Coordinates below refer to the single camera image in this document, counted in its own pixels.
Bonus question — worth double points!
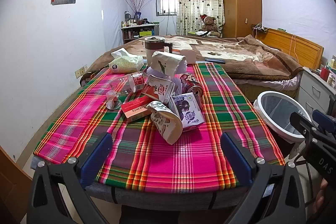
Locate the purple milk carton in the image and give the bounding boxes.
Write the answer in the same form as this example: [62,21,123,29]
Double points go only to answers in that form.
[169,93,205,131]

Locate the red thermos jar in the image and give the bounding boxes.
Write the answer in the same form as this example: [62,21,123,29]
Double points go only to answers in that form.
[320,66,330,81]

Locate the orange white small box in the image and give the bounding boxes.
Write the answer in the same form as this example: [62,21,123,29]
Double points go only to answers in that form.
[180,50,197,64]

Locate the clear plastic bottle red label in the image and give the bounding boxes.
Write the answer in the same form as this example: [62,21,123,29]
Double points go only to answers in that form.
[110,72,147,96]

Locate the brown white travel mug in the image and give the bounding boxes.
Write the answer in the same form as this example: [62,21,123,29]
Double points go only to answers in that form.
[145,36,173,67]

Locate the red drink can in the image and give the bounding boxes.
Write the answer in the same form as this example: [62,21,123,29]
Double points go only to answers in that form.
[180,73,204,98]

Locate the black phone on bed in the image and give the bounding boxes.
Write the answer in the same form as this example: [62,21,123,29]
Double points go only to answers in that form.
[205,58,226,64]

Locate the teddy bear with santa hat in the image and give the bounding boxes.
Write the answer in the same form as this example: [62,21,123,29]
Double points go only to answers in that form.
[200,14,221,38]

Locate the window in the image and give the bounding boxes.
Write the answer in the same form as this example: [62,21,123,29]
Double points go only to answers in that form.
[156,0,178,16]

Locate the beige paper bag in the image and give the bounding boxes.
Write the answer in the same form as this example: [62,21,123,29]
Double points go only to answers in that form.
[150,51,187,77]

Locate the patterned paper cup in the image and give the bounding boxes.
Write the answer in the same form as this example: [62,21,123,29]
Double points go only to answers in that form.
[146,101,183,145]

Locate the tissue pack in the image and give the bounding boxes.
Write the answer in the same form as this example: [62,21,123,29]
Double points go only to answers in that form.
[108,48,144,73]

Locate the patterned curtain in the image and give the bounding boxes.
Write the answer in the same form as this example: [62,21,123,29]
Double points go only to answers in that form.
[175,0,225,36]

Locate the red white snack box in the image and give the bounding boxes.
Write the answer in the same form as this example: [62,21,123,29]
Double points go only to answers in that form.
[142,75,175,104]

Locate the wooden wardrobe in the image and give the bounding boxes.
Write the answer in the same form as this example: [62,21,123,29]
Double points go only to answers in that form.
[223,0,263,38]

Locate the white trash bin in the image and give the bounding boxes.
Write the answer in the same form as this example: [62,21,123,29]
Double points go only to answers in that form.
[253,91,311,143]

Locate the grey drawer nightstand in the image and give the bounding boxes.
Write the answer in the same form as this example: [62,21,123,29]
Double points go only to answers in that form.
[295,67,335,118]

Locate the orange medicine box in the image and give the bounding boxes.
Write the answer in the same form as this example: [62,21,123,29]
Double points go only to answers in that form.
[121,96,154,122]

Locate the person's right hand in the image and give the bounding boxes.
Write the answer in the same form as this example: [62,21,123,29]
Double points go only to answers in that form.
[313,178,328,214]

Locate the dried branch vase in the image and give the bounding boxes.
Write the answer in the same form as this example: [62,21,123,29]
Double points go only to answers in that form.
[125,0,152,20]

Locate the wooden headboard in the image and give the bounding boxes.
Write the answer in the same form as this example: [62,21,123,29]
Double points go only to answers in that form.
[256,28,324,69]

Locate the wall power outlet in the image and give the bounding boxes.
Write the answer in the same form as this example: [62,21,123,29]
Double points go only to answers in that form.
[75,65,88,79]

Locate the clear plastic cup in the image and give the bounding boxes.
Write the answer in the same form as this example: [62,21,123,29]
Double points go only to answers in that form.
[106,90,121,110]

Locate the plaid pink green tablecloth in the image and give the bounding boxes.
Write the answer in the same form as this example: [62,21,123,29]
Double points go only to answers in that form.
[34,63,285,193]

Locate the bed with brown blanket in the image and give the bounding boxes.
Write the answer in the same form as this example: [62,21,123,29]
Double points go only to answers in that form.
[80,35,305,102]

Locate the cluttered shelf desk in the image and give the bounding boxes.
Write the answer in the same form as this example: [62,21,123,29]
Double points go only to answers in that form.
[121,20,159,44]

